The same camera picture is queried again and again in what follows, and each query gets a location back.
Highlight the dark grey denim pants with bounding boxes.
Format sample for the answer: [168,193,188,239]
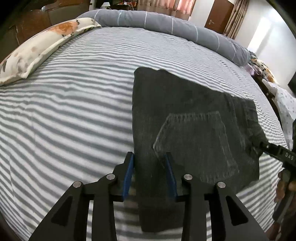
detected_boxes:
[132,67,266,232]

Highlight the right hand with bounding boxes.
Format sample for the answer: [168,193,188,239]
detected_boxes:
[274,169,288,203]

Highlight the grey white striped bedsheet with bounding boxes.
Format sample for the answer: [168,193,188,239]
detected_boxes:
[1,27,287,240]

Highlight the floral clothes pile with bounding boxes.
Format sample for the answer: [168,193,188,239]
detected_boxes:
[245,52,295,149]

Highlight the floral white orange pillow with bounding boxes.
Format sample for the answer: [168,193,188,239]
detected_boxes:
[1,18,101,85]

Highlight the grey rolled duvet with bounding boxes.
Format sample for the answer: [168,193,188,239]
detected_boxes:
[78,9,250,67]

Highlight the brown wooden headboard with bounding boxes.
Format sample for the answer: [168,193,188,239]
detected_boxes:
[1,1,91,60]

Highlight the brown wooden door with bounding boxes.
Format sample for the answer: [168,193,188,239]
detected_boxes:
[205,0,234,34]

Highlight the pink patterned curtain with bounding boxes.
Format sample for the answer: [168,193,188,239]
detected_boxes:
[137,0,196,20]

